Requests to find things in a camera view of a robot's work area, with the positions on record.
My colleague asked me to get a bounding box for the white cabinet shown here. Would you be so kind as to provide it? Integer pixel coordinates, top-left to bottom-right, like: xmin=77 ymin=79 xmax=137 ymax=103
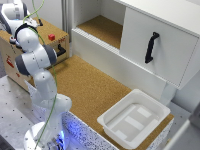
xmin=71 ymin=0 xmax=200 ymax=105

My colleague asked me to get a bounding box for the white plastic box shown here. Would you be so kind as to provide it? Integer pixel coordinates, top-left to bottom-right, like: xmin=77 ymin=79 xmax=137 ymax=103
xmin=96 ymin=88 xmax=172 ymax=150

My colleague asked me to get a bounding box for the wooden drawer box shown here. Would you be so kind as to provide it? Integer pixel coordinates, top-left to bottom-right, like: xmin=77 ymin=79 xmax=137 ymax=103
xmin=0 ymin=17 xmax=71 ymax=92

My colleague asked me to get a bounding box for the white sliding door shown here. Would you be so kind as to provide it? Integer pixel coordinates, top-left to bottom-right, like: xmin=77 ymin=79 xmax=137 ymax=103
xmin=119 ymin=6 xmax=200 ymax=89

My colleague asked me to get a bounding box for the black drawer handle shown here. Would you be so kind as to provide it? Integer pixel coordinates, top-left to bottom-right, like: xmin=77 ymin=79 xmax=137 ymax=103
xmin=55 ymin=43 xmax=67 ymax=57

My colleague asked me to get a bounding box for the green cable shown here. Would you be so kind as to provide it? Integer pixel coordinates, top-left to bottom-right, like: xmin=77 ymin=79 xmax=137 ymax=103
xmin=22 ymin=0 xmax=58 ymax=150

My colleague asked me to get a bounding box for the black door handle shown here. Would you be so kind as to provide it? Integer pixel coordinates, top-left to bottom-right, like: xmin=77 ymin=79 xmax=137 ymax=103
xmin=144 ymin=31 xmax=161 ymax=65

